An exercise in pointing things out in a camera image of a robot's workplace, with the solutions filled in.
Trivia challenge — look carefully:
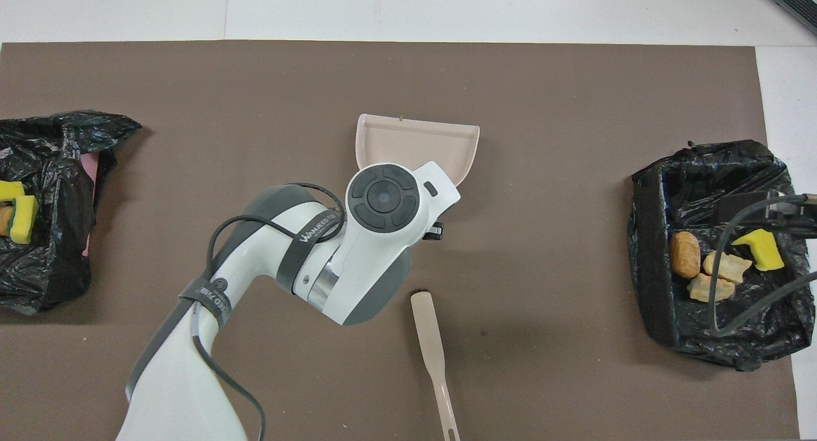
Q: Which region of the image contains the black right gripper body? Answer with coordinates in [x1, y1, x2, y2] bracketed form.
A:
[717, 191, 817, 239]

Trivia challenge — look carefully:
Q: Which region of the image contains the notched yellow sponge piece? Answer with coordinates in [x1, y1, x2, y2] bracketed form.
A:
[731, 228, 786, 273]

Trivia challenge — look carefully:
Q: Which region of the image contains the pale toy dumpling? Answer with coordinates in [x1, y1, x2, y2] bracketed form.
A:
[702, 250, 753, 285]

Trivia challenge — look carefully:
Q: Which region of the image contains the brown toy bread bun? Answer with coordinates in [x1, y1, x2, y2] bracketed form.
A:
[669, 230, 701, 280]

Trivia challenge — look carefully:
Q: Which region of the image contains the beige plastic dustpan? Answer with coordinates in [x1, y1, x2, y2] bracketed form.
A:
[355, 114, 481, 188]

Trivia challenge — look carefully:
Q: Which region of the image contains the blocky yellow sponge piece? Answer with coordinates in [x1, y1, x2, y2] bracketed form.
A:
[9, 195, 40, 244]

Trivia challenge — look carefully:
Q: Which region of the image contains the black plastic trash bag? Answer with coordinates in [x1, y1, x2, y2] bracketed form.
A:
[0, 110, 142, 316]
[627, 139, 817, 372]

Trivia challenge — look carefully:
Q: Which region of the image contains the pink plastic bin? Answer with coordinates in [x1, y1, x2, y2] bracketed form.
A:
[80, 153, 101, 257]

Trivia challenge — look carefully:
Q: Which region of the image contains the brown table mat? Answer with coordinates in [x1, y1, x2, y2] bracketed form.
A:
[0, 40, 802, 441]

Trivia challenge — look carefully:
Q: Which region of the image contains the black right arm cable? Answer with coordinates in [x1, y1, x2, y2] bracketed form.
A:
[708, 195, 817, 338]

